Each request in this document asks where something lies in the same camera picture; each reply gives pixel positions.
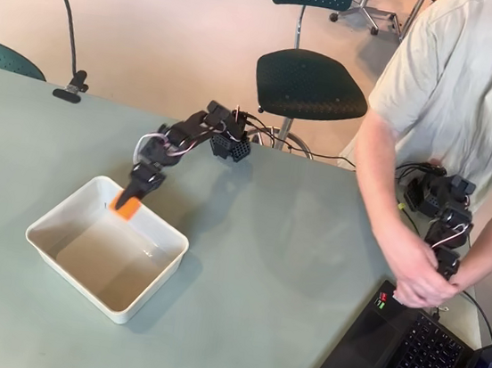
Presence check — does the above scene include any orange block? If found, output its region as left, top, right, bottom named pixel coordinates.
left=107, top=189, right=144, bottom=225

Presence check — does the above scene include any black leader arm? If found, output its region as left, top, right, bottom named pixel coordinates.
left=394, top=160, right=483, bottom=284

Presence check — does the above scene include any person's right forearm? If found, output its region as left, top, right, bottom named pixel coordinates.
left=340, top=102, right=451, bottom=262

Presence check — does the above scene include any white plastic bin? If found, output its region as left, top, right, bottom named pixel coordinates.
left=16, top=166, right=197, bottom=332

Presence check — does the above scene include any person's right hand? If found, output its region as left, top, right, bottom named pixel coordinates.
left=391, top=241, right=454, bottom=313

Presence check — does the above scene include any person's left hand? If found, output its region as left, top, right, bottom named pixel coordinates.
left=432, top=278, right=463, bottom=309

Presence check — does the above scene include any black gooseneck clamp holder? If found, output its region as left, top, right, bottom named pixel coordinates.
left=45, top=0, right=101, bottom=106

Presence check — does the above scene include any dark green perforated chair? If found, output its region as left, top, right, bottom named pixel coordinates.
left=246, top=0, right=381, bottom=166
left=0, top=39, right=51, bottom=82

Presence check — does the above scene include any office chair wheel base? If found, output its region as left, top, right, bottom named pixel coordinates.
left=327, top=0, right=406, bottom=39

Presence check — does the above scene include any black laptop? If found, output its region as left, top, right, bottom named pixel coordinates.
left=297, top=270, right=492, bottom=368

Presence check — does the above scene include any person in beige t-shirt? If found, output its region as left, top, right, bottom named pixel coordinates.
left=331, top=0, right=492, bottom=233

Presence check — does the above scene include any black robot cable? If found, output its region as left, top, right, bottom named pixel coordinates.
left=239, top=111, right=365, bottom=170
left=242, top=119, right=315, bottom=156

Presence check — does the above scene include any black leader arm cable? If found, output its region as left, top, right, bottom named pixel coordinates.
left=452, top=287, right=492, bottom=346

